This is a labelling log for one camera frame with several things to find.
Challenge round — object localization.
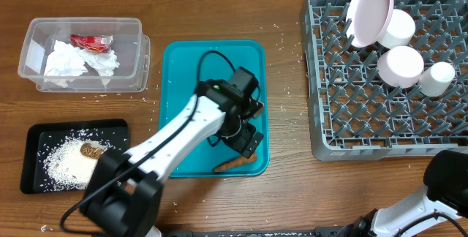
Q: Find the orange carrot piece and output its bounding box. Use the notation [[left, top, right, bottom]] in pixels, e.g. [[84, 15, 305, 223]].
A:
[[213, 153, 257, 173]]

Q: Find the white tissue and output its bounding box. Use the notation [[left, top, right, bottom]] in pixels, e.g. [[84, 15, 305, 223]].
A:
[[78, 50, 120, 77], [44, 40, 88, 88]]

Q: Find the red snack wrapper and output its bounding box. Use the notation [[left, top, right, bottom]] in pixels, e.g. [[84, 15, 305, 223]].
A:
[[70, 34, 113, 53]]

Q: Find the brown patterned cookie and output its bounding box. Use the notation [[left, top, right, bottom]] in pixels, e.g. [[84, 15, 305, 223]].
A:
[[80, 143, 105, 159]]

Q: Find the large white plate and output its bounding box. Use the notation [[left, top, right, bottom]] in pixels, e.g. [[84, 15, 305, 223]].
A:
[[346, 0, 394, 48]]

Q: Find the small pink bowl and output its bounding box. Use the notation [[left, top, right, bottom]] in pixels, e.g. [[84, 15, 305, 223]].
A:
[[377, 46, 424, 89]]

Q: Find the white-green bowl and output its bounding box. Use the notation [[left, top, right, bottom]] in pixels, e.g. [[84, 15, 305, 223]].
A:
[[377, 9, 416, 49]]

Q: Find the white cup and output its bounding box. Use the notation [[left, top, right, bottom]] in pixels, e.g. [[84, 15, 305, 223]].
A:
[[418, 61, 456, 97]]

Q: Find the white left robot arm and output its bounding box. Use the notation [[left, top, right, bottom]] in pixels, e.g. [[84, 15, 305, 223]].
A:
[[59, 67, 264, 237]]

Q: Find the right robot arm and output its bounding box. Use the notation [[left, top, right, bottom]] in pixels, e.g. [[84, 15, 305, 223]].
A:
[[337, 150, 467, 237]]

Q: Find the clear plastic waste bin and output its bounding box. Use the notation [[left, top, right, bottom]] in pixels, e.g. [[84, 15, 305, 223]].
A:
[[18, 17, 151, 93]]

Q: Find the grey dishwasher rack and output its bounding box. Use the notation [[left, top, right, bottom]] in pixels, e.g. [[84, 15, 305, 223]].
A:
[[301, 0, 467, 161]]

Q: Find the black waste tray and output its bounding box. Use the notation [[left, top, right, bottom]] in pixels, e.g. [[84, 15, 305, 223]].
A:
[[20, 118, 129, 194]]

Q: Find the teal plastic tray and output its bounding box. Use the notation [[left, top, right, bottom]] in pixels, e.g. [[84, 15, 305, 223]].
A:
[[159, 39, 270, 178]]

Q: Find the crumpled white tissue in bin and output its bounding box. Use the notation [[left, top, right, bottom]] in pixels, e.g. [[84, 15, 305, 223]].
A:
[[44, 40, 88, 88]]

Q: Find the pile of rice grains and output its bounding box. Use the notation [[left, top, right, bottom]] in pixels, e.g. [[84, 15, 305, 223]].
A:
[[33, 127, 129, 192]]

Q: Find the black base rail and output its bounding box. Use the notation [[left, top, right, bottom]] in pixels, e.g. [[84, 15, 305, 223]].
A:
[[91, 226, 366, 237]]

